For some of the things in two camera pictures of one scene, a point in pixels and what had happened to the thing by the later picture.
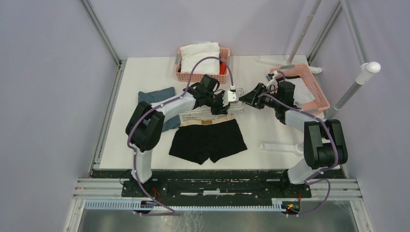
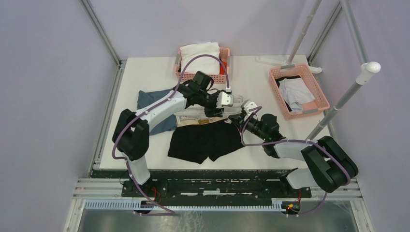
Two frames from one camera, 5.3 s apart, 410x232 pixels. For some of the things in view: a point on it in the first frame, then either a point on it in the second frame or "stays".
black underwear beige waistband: (197, 141) stays
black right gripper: (252, 97) → (238, 119)
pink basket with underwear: (309, 95) stays
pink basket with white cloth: (187, 56) stays
